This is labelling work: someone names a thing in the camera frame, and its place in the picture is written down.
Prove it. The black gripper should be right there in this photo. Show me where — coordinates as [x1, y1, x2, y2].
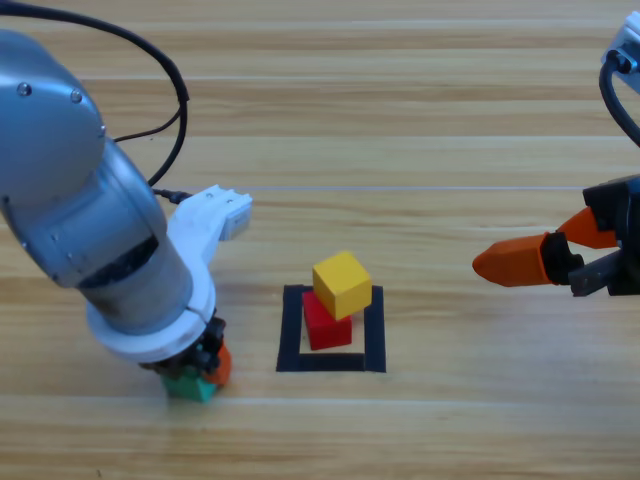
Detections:
[139, 318, 234, 386]
[472, 174, 640, 299]

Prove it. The red wooden cube block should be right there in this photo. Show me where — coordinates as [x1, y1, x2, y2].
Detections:
[301, 291, 354, 352]

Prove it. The green wooden cube block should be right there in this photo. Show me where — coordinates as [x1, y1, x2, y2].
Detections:
[160, 372, 219, 404]

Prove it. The yellow wooden cube block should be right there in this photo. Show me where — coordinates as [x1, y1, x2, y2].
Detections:
[311, 250, 374, 322]

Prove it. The black tape rectangle outline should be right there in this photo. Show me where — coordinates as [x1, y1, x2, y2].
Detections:
[275, 284, 388, 375]

